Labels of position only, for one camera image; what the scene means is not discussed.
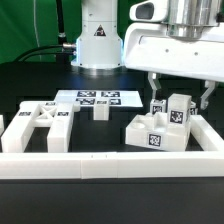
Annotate black cables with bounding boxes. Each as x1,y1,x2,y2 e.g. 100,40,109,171
13,0,78,63

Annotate white chair seat part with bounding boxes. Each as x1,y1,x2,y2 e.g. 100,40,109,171
125,112,190,152

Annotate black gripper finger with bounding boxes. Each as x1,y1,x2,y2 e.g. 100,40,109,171
148,72,161,99
200,80,217,110

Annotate white chair backrest part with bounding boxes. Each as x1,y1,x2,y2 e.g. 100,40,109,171
1,101,80,153

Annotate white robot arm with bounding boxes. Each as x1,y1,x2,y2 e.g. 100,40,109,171
72,0,224,108

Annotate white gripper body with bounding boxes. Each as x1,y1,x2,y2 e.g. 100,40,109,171
124,23,224,82

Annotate white small chair post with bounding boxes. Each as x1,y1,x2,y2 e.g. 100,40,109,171
93,100,109,120

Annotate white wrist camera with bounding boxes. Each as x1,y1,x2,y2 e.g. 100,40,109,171
129,0,169,22

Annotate white U-shaped fence frame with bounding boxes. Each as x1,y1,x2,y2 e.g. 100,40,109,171
0,115,224,179

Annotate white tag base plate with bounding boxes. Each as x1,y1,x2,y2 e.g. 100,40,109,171
55,90,143,108

